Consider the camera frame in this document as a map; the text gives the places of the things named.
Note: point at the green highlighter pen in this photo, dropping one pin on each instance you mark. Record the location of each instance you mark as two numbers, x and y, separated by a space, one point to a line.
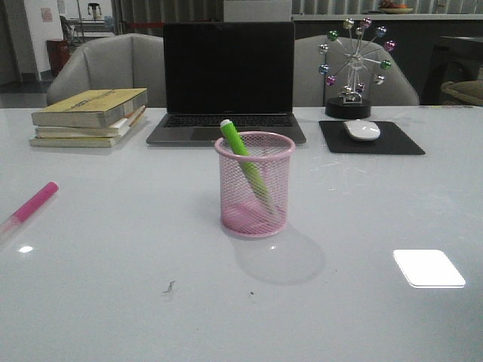
250 170

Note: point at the pink highlighter pen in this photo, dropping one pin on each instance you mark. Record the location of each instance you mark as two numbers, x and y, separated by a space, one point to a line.
15 220

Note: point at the pink mesh pen holder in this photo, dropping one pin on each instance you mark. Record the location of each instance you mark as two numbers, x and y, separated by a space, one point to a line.
241 212

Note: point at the grey laptop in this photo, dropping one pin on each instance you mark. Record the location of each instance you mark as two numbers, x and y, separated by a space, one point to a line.
243 72

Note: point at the white computer mouse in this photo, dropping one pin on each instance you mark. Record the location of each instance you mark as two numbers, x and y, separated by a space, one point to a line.
362 130

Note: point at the grey chair right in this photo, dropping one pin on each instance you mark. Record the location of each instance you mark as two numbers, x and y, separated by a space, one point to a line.
319 74

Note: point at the grey chair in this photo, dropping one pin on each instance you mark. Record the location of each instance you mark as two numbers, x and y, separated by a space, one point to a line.
319 74
121 61

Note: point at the ferris wheel desk toy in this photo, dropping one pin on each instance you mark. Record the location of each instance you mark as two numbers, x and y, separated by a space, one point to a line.
349 103

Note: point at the grey chair left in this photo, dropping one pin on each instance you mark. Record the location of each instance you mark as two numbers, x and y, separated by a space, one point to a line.
121 61

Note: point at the white poster pillar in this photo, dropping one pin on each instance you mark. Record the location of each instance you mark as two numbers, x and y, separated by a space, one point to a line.
257 11

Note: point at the top yellow book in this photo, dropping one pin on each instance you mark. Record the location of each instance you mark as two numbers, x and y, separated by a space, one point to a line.
92 108

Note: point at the yellow book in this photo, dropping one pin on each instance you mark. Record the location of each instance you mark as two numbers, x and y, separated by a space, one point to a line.
92 108
93 142

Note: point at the bottom yellow book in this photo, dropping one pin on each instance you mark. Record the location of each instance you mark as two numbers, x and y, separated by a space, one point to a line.
93 142

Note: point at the middle white book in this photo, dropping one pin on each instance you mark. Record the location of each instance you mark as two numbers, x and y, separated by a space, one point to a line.
118 129

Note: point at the dark kitchen counter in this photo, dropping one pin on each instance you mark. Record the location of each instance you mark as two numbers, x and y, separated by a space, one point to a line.
416 34

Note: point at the fruit bowl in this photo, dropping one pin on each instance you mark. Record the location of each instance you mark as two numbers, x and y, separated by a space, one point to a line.
391 7

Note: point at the olive sofa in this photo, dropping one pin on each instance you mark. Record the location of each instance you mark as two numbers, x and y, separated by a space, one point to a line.
464 93

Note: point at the black side table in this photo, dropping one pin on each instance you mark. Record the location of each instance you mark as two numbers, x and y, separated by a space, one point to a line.
453 58

